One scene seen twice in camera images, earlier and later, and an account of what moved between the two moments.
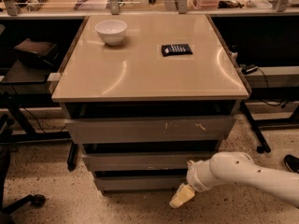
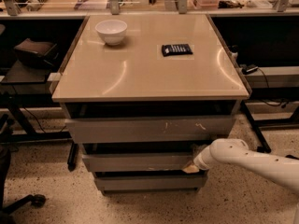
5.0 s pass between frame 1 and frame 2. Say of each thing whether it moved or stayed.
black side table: stayed
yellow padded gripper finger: moved
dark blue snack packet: stayed
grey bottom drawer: stayed
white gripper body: moved
